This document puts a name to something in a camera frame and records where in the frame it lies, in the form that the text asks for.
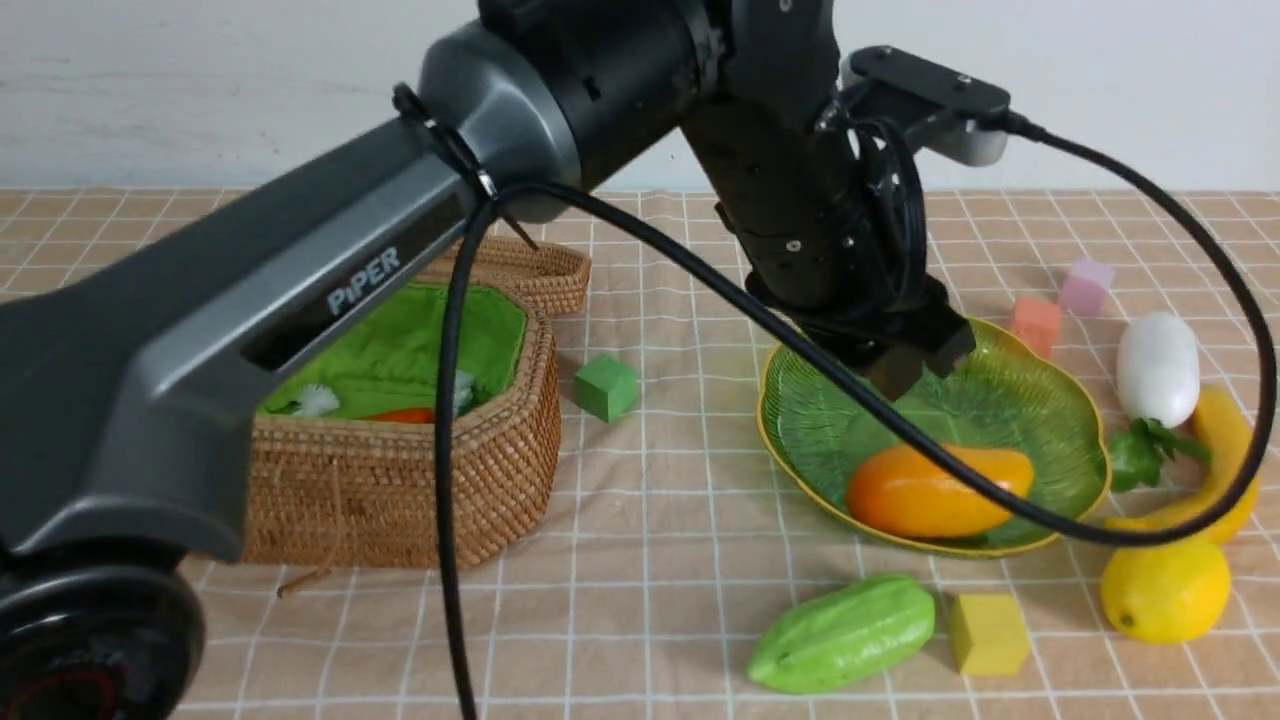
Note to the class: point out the yellow banana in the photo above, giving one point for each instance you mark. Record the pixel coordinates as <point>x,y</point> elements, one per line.
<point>1221,438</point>

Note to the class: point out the orange yellow mango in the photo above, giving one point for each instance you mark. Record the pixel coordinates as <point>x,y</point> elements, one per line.
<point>902,494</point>

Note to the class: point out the orange foam cube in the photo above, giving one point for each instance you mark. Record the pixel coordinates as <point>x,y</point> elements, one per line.
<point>1037,323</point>

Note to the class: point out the woven wicker basket green lining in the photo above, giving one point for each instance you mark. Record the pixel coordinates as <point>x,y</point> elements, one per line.
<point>335,484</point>

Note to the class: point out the orange carrot with green leaves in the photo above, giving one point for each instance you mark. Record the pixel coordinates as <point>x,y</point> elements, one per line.
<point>406,415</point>

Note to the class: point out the white radish with green leaves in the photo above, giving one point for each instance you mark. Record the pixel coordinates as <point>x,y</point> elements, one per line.
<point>1157,382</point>

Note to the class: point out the green foam cube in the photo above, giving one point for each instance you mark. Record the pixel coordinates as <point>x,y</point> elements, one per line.
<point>606,388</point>

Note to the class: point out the wrist camera with grey mount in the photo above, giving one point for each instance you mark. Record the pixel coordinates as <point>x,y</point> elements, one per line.
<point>935,107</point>

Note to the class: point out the woven wicker basket lid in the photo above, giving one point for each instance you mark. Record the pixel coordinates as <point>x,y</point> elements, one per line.
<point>552,277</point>

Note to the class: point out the green chayote gourd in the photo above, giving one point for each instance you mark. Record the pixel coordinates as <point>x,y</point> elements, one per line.
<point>844,637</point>

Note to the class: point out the yellow lemon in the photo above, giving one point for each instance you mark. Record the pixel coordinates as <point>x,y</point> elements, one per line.
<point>1168,594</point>

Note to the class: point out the yellow foam cube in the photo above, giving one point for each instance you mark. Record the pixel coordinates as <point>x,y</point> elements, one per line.
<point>988,635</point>

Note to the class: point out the pink foam cube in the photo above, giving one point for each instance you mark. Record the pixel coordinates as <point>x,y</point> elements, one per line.
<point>1086,288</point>

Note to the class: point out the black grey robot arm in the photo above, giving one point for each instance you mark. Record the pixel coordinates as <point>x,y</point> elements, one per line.
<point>128,398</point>

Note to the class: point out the green glass leaf plate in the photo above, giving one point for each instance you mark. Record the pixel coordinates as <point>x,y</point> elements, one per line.
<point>1002,396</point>

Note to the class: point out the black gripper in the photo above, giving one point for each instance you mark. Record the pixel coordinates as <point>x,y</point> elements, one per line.
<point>890,349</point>

